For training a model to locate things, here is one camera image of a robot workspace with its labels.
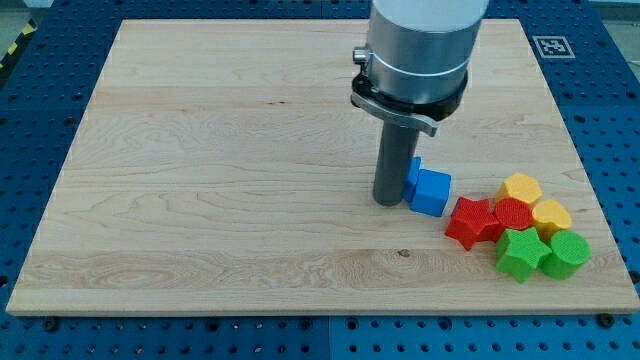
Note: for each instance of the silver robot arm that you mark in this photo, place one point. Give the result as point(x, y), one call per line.
point(413, 65)

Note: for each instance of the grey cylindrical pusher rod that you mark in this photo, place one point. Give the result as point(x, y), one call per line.
point(396, 151)

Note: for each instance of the blue flat block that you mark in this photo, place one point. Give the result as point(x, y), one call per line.
point(411, 179)

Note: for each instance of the wooden board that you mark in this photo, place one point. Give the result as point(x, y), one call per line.
point(220, 169)

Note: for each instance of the blue cube block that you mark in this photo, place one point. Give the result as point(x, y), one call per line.
point(431, 193)

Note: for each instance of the red star block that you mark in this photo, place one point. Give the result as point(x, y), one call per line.
point(472, 222)

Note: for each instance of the red cylinder block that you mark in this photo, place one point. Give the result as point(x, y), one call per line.
point(511, 214)

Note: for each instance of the yellow hexagon block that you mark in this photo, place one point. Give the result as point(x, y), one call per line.
point(521, 187)

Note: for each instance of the green star block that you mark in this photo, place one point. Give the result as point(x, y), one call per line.
point(520, 253)

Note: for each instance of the yellow heart block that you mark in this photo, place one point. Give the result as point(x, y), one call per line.
point(550, 217)

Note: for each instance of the green cylinder block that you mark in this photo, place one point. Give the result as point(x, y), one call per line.
point(569, 252)

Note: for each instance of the white fiducial marker tag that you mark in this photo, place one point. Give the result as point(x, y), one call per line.
point(553, 47)

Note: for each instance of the yellow black hazard tape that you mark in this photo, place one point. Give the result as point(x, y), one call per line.
point(19, 45)

